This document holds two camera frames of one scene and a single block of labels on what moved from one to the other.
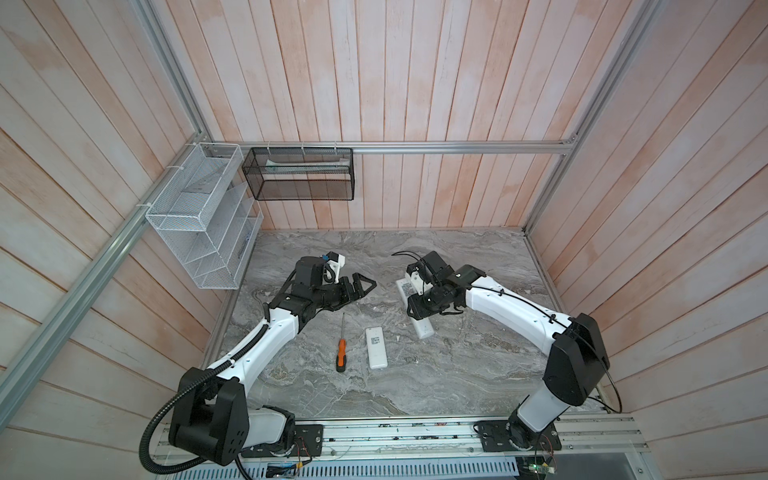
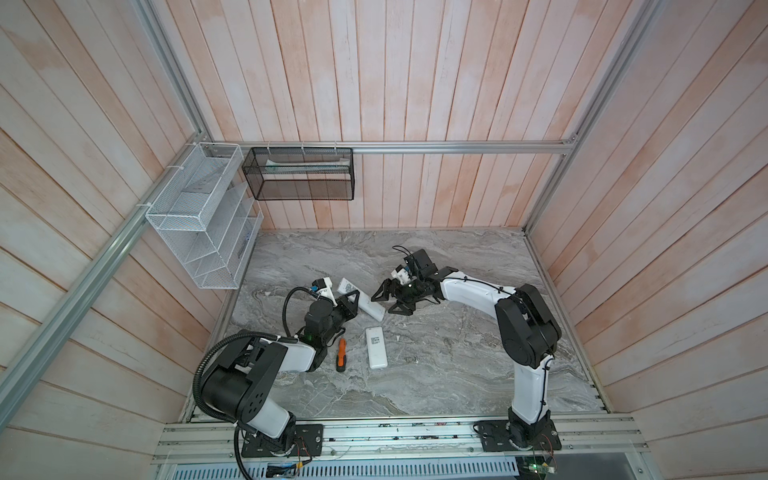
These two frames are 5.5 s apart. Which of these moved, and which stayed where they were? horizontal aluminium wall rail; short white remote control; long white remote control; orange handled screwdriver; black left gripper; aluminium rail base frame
Moved: long white remote control; black left gripper
Stayed: short white remote control; aluminium rail base frame; orange handled screwdriver; horizontal aluminium wall rail
